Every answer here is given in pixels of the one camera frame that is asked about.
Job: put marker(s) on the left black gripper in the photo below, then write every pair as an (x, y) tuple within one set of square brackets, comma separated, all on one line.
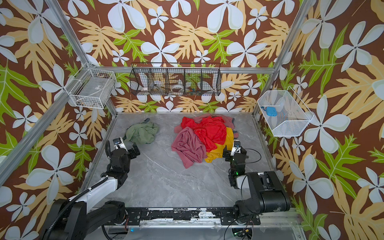
[(133, 155)]

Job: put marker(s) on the olive green cloth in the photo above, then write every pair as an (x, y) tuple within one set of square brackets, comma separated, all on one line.
[(142, 133)]

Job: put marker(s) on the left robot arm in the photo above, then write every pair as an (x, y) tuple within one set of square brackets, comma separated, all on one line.
[(75, 218)]

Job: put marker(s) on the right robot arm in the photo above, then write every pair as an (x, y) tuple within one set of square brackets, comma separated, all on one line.
[(267, 194)]

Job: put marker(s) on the yellow cloth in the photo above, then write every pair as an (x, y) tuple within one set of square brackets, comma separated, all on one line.
[(218, 152)]

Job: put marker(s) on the red cloth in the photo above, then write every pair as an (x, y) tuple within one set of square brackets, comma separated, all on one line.
[(210, 131)]

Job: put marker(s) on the dusty pink cloth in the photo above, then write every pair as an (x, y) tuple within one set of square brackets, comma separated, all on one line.
[(189, 147)]

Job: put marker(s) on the blue object in basket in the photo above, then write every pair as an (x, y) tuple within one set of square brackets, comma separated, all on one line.
[(269, 111)]

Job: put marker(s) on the white mesh basket right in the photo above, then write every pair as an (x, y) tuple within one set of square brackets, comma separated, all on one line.
[(293, 114)]

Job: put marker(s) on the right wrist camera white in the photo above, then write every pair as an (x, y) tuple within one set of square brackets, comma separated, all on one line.
[(236, 149)]

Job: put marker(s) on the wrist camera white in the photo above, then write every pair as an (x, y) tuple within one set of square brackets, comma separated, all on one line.
[(236, 149), (119, 143)]

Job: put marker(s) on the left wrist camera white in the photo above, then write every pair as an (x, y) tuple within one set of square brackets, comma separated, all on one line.
[(119, 143)]

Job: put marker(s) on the white wire basket left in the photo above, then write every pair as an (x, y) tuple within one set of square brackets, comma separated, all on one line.
[(91, 87)]

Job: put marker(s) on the black mounting rail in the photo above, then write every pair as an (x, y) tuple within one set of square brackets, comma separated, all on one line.
[(222, 216)]

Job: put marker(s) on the black wire basket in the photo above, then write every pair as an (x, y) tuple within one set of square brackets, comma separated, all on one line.
[(180, 79)]

